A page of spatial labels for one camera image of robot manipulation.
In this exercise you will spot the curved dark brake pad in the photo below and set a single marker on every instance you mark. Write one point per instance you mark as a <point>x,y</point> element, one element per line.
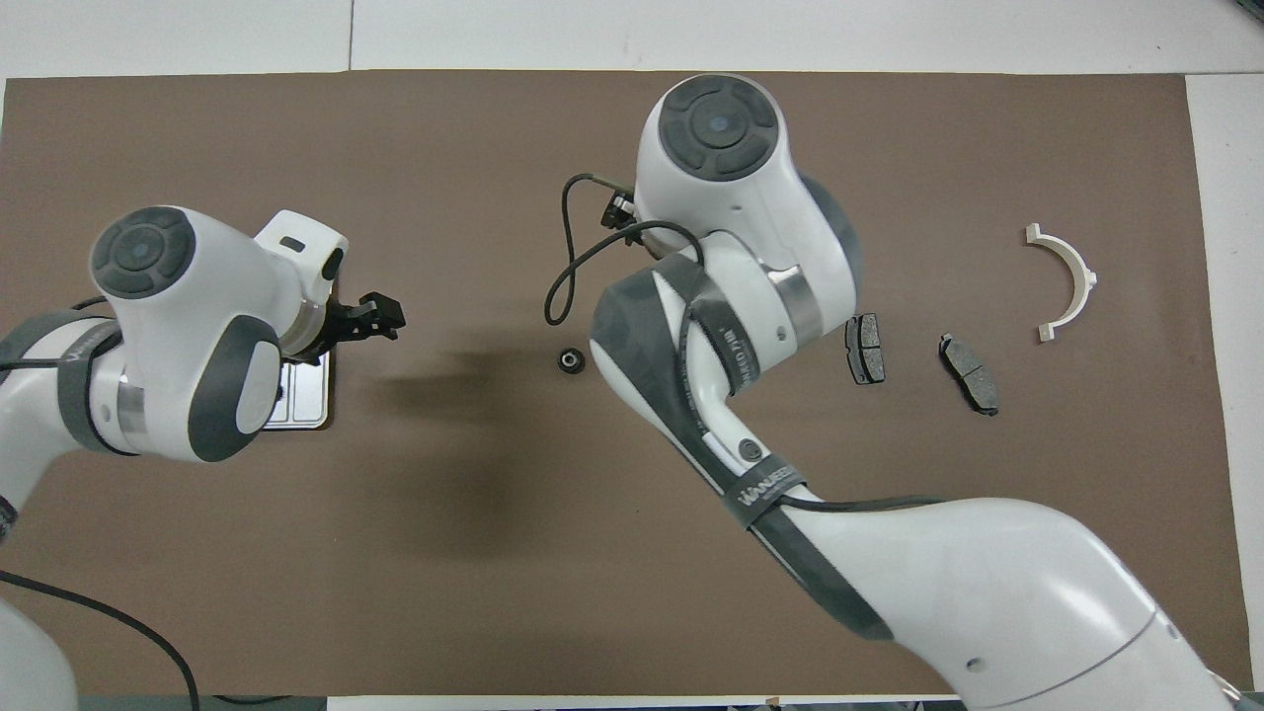
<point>970,375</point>

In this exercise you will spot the rectangular dark brake pad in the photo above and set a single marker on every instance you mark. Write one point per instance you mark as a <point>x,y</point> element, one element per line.
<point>865,348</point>

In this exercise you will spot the silver metal tray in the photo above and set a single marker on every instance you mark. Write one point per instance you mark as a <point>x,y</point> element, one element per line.
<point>306,400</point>

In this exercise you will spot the large black bearing gear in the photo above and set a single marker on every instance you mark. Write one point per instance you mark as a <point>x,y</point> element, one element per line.
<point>564,361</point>

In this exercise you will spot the white curved plastic bracket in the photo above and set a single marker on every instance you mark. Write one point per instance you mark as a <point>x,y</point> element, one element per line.
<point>1084,281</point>

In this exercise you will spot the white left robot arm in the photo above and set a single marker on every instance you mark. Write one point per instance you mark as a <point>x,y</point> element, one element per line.
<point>197,296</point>

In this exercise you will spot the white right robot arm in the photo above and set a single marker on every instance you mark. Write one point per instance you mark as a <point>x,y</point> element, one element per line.
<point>938,592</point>

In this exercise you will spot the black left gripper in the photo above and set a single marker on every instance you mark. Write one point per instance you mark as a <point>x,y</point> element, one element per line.
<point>336,328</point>

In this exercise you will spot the brown table mat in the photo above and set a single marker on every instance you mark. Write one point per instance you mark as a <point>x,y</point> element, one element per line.
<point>494,553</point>

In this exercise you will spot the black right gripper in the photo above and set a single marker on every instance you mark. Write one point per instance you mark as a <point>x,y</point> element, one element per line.
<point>618,210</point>

